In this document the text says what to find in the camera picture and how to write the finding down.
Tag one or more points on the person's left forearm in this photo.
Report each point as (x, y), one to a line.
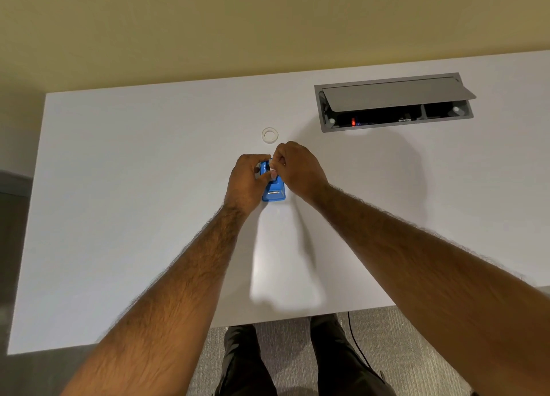
(167, 305)

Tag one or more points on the person's leg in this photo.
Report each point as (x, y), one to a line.
(245, 361)
(341, 357)

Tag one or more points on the person's right hand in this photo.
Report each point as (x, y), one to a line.
(300, 172)

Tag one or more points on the person's left thumb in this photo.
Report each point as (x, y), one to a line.
(267, 179)

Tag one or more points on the blue tape dispenser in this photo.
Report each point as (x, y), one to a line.
(273, 190)

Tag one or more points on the person's right forearm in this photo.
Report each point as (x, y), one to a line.
(434, 279)

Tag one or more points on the clear tape roll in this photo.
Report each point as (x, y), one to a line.
(270, 135)

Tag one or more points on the person's right fingers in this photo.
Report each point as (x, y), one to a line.
(277, 161)

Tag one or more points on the person's left hand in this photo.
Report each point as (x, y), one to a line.
(242, 186)

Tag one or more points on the person's left leg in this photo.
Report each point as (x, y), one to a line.
(245, 361)

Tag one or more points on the person's right leg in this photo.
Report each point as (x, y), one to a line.
(341, 357)

